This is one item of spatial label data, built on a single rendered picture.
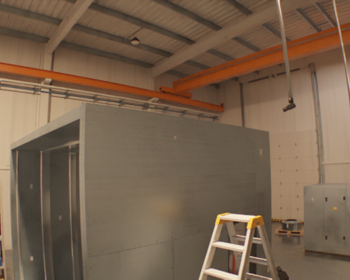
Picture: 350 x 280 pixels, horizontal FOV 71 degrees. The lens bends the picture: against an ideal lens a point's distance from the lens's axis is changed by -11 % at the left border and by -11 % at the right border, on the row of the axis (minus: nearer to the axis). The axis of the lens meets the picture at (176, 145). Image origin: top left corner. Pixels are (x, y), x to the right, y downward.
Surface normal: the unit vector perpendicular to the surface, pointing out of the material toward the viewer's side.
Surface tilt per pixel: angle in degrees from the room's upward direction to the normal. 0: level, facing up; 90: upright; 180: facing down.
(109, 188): 90
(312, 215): 90
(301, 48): 90
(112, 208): 90
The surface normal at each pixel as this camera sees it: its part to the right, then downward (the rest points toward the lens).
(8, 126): 0.67, -0.08
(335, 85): -0.74, -0.05
